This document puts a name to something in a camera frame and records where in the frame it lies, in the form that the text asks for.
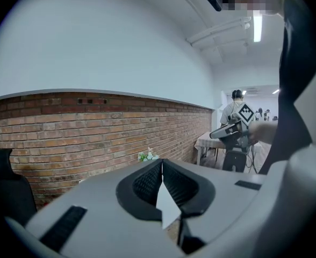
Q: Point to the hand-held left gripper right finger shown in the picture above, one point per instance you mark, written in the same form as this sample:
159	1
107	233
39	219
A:
222	197

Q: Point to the beige wooden table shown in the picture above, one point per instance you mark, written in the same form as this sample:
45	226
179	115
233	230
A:
206	142

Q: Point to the person's black shirt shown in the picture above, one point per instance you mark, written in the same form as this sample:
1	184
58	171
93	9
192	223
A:
295	77

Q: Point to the long ceiling light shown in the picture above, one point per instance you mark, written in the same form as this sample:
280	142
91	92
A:
257	25

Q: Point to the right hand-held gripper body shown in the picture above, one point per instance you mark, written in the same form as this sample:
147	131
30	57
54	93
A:
244	117

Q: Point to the white table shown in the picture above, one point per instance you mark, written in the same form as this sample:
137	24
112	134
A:
166	206

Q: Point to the potted artificial flowers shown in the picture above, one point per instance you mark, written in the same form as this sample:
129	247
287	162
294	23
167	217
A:
147	156

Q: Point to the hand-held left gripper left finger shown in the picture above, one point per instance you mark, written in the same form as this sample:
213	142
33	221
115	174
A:
99	216

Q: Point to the black office chair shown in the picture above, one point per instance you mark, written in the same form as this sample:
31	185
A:
7	187

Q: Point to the person's right forearm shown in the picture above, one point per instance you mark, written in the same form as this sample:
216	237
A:
264	133

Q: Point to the white ceiling pipe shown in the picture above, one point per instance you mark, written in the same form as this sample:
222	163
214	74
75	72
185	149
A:
217	32

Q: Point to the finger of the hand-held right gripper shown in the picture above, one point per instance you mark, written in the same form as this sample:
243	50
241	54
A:
222	133

